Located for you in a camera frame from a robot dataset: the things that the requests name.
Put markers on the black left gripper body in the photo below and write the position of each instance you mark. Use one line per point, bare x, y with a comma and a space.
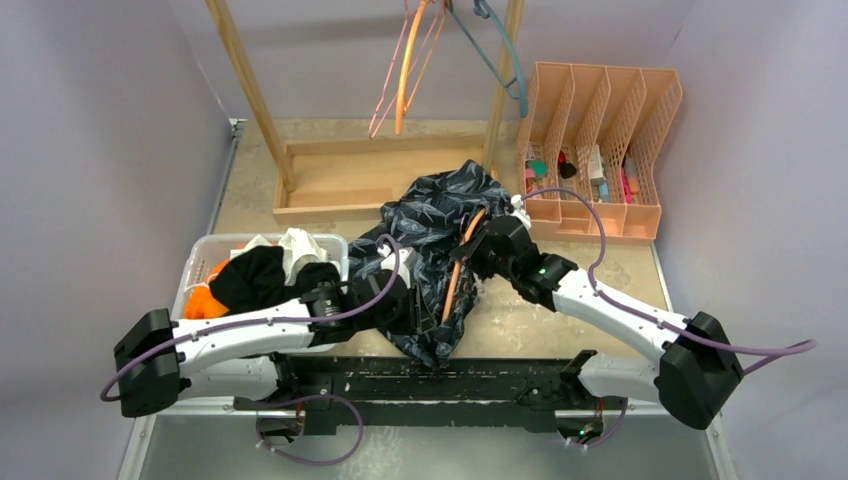
404, 317

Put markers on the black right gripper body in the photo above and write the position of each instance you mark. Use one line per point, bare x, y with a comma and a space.
482, 259

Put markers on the orange hanger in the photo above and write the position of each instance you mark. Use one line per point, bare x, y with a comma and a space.
416, 57
455, 274

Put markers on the dark camouflage shorts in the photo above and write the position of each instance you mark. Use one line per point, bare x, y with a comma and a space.
431, 218

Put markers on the white shorts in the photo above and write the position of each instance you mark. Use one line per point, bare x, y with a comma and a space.
301, 248

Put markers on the black shorts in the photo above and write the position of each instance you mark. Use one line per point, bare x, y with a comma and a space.
257, 280

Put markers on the pink thin hanger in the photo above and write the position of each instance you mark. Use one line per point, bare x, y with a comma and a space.
385, 105

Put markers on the pink plastic file organizer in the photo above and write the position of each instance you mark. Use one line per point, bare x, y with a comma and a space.
599, 129

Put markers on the orange shorts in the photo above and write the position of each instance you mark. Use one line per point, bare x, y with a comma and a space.
201, 303

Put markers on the white plastic basket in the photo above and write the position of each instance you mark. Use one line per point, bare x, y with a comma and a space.
211, 250

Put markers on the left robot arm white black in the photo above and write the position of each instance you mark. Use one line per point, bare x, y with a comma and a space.
161, 361

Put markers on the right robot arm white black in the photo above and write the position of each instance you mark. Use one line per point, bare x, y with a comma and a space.
686, 364

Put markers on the pink small bottle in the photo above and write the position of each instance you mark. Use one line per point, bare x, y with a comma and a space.
532, 182

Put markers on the green small item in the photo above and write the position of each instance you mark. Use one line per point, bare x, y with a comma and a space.
538, 168

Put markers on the wooden clothes rack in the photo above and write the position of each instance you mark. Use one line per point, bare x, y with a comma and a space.
349, 180

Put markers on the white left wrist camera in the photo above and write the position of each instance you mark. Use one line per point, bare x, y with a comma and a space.
406, 257

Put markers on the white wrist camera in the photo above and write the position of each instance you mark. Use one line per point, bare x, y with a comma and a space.
406, 257
517, 210

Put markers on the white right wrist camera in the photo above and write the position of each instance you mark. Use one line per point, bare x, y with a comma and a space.
517, 210

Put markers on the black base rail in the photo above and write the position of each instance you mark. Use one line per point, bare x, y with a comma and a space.
537, 395

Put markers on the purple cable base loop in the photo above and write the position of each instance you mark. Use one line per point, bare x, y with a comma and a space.
323, 425

